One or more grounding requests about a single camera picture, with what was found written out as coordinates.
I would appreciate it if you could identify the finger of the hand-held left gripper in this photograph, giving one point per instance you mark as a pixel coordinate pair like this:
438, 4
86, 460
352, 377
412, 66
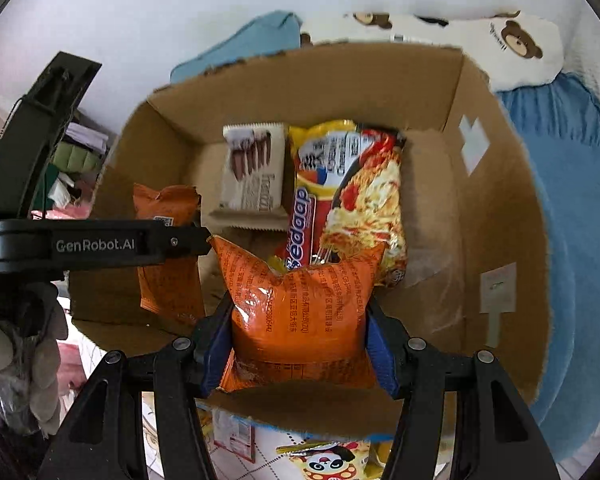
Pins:
40, 125
95, 245

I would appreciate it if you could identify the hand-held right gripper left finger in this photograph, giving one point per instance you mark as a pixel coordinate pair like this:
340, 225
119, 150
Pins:
216, 355

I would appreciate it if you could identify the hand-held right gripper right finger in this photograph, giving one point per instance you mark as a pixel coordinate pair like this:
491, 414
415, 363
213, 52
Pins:
380, 355

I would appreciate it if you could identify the orange snack packet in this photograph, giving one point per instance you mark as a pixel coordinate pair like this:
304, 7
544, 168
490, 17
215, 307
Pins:
300, 310
169, 290

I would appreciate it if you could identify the yellow panda snack packet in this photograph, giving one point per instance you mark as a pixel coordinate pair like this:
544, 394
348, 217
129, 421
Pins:
330, 462

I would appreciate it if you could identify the cardboard box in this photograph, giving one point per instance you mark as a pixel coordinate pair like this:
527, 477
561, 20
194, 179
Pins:
485, 200

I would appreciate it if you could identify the person's left hand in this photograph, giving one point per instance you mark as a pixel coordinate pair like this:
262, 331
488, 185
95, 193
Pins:
45, 385

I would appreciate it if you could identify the olive quilted jacket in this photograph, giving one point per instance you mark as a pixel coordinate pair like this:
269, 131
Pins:
77, 157

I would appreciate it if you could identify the white red snack packet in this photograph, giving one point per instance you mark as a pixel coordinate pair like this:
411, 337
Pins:
232, 435

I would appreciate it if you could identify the pink printed cloth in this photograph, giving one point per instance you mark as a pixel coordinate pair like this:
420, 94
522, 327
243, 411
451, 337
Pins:
77, 370

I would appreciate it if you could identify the yellow red noodle packet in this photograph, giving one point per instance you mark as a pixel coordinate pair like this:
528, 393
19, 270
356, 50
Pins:
365, 200

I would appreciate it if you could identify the white wafer packet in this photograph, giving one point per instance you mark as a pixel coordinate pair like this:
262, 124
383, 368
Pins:
252, 175

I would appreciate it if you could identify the teal pillow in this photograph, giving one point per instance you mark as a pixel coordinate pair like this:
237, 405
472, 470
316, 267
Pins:
250, 45

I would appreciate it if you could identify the blue bed sheet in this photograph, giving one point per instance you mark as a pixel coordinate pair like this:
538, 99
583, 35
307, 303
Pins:
570, 220

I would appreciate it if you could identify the bear print pillow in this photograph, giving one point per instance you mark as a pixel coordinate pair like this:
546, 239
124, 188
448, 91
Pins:
430, 30

